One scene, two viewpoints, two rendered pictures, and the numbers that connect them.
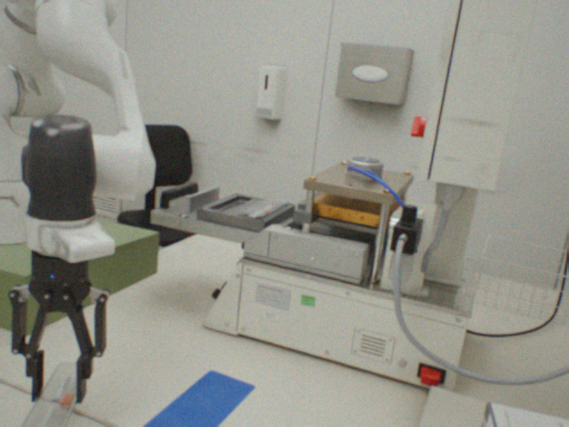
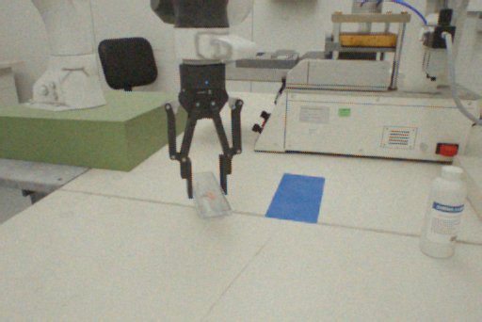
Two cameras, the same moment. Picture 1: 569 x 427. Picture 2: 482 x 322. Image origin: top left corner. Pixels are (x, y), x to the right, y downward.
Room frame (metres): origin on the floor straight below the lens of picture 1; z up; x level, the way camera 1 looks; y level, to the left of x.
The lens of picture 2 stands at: (0.08, 0.34, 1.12)
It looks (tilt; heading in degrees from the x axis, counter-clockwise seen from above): 22 degrees down; 353
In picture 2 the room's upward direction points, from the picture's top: straight up
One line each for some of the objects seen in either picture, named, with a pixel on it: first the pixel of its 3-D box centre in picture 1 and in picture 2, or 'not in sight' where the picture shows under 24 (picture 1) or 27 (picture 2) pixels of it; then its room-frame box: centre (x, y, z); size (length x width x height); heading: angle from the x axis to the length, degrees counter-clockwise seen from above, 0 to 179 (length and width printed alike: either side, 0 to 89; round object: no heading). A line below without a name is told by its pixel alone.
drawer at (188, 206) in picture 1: (229, 212); (253, 63); (1.29, 0.12, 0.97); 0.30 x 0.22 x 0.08; 71
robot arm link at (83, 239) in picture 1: (70, 236); (215, 45); (0.73, 0.28, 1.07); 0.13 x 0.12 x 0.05; 6
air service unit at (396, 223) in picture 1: (402, 243); (433, 44); (0.93, -0.22, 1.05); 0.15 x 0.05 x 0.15; 161
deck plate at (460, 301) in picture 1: (366, 260); (370, 82); (1.17, -0.20, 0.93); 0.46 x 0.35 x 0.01; 71
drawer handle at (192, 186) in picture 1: (180, 194); not in sight; (1.33, 0.25, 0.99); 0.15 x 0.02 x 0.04; 161
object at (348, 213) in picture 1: (358, 197); (363, 30); (1.18, -0.17, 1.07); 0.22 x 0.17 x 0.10; 161
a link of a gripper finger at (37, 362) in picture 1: (37, 375); (188, 178); (0.74, 0.33, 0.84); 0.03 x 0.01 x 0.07; 6
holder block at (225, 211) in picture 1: (248, 211); (269, 59); (1.27, 0.07, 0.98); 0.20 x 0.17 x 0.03; 161
